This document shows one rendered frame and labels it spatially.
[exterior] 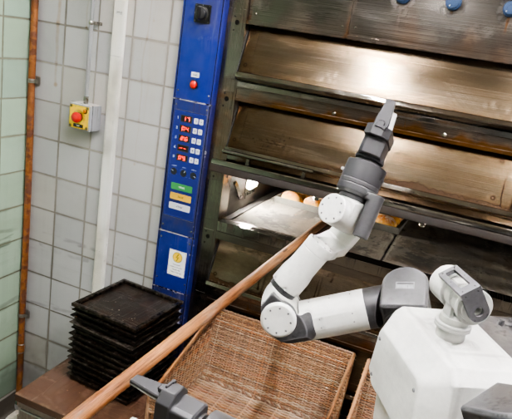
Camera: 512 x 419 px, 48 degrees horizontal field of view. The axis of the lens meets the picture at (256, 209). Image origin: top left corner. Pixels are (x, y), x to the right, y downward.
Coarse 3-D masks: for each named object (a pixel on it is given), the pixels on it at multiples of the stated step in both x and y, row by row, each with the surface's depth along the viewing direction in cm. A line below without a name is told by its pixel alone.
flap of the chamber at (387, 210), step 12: (216, 168) 194; (228, 168) 193; (252, 180) 190; (264, 180) 188; (276, 180) 187; (300, 192) 184; (312, 192) 183; (324, 192) 182; (396, 216) 174; (408, 216) 173; (420, 216) 172; (444, 228) 170; (456, 228) 169; (468, 228) 168; (492, 240) 166; (504, 240) 165
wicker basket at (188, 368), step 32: (224, 320) 218; (256, 320) 214; (192, 352) 207; (256, 352) 214; (288, 352) 210; (320, 352) 206; (352, 352) 202; (192, 384) 214; (224, 384) 217; (256, 384) 213; (288, 384) 209; (320, 384) 205; (256, 416) 202; (288, 416) 205; (320, 416) 205
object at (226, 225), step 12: (228, 228) 214; (240, 228) 212; (252, 228) 213; (252, 240) 211; (264, 240) 209; (276, 240) 207; (288, 240) 206; (348, 252) 204; (336, 264) 201; (348, 264) 199; (360, 264) 198; (372, 264) 196; (384, 264) 197; (384, 276) 195; (492, 300) 184; (504, 300) 182; (504, 312) 183
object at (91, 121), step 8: (72, 104) 219; (80, 104) 218; (88, 104) 220; (72, 112) 220; (80, 112) 219; (88, 112) 217; (96, 112) 221; (88, 120) 218; (96, 120) 222; (80, 128) 220; (88, 128) 219; (96, 128) 223
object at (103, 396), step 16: (320, 224) 220; (304, 240) 202; (256, 272) 166; (240, 288) 155; (224, 304) 146; (192, 320) 134; (208, 320) 138; (176, 336) 126; (160, 352) 120; (128, 368) 112; (144, 368) 114; (112, 384) 106; (128, 384) 109; (96, 400) 102; (80, 416) 97
